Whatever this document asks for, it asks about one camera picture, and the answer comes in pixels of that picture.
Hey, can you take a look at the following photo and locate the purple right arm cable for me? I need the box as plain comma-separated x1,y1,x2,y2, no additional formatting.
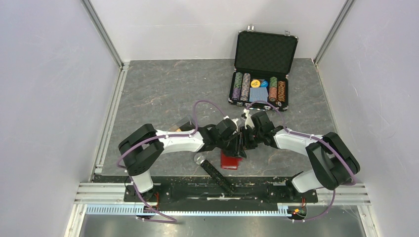
244,100,357,224

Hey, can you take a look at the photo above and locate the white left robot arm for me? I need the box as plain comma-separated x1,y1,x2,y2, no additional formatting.
118,118,246,201

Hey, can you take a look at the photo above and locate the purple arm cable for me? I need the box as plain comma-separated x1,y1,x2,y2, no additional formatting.
117,100,230,224
244,100,357,224

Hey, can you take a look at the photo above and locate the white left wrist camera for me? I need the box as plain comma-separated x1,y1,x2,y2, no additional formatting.
230,118,242,131

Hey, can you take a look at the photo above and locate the yellow dealer button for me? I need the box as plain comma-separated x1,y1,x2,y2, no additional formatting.
250,79,261,88

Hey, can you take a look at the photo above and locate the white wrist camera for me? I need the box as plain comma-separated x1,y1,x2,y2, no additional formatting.
230,118,242,131
241,108,254,129

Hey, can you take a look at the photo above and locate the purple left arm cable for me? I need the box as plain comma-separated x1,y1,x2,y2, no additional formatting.
117,100,230,224

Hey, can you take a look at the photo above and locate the black microphone with silver grille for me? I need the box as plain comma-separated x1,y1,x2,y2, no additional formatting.
194,153,236,195

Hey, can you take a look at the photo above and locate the black poker chip case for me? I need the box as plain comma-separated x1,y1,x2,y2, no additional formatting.
228,24,298,111

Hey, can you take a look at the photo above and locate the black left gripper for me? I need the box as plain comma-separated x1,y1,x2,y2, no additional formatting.
217,132,247,159

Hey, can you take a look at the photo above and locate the blue playing card deck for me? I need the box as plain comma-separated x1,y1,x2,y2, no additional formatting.
249,87,269,102

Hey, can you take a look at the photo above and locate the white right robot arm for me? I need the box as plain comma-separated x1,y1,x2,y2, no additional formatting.
240,109,360,201

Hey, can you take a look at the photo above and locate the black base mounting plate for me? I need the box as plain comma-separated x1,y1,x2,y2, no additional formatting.
143,176,318,212

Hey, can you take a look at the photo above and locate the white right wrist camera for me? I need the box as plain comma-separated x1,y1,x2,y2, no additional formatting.
241,108,254,129

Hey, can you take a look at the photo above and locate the red leather card holder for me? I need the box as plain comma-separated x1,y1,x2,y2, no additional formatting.
220,151,242,170

